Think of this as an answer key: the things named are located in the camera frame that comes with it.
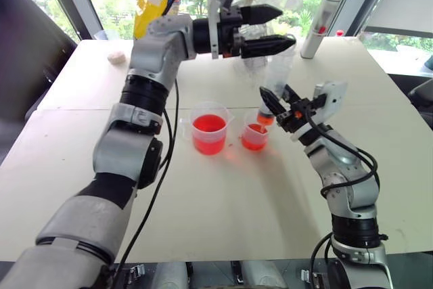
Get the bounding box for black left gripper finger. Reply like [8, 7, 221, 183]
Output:
[241, 34, 297, 60]
[241, 4, 283, 26]

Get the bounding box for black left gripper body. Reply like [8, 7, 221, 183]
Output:
[218, 6, 246, 60]

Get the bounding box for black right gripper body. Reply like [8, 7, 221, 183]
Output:
[276, 95, 323, 134]

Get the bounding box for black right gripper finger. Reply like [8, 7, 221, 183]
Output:
[281, 83, 301, 104]
[259, 86, 289, 118]

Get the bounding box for large clear plastic syringe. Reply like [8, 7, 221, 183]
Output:
[256, 47, 296, 131]

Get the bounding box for small clear measuring cup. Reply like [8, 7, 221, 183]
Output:
[241, 120, 273, 152]

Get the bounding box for large clear measuring cup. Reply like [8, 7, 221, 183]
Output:
[179, 101, 235, 156]

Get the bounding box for clear plastic bottle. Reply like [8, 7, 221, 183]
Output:
[233, 24, 271, 89]

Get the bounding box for white tube bottle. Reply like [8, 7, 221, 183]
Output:
[300, 0, 341, 60]

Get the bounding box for yellow plastic bag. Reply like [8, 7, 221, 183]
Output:
[133, 0, 187, 41]

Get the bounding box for white crumpled tissue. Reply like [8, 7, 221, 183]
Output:
[107, 51, 126, 65]

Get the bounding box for dark grey chair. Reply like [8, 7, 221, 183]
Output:
[407, 78, 433, 111]

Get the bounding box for metal latch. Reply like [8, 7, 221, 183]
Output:
[124, 263, 147, 284]
[300, 267, 323, 284]

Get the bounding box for silver rounded robot leg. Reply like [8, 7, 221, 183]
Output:
[239, 259, 289, 289]
[148, 261, 191, 289]

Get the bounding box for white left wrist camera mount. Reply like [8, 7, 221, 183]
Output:
[206, 0, 245, 60]

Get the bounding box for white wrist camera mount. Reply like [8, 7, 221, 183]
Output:
[290, 81, 349, 141]
[206, 0, 245, 60]

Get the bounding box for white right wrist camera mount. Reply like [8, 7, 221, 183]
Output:
[290, 81, 349, 141]

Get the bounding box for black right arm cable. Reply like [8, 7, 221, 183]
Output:
[303, 114, 381, 198]

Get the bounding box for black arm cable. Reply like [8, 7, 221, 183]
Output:
[113, 0, 218, 285]
[303, 114, 381, 198]

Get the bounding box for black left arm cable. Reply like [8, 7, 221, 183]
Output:
[113, 0, 218, 285]

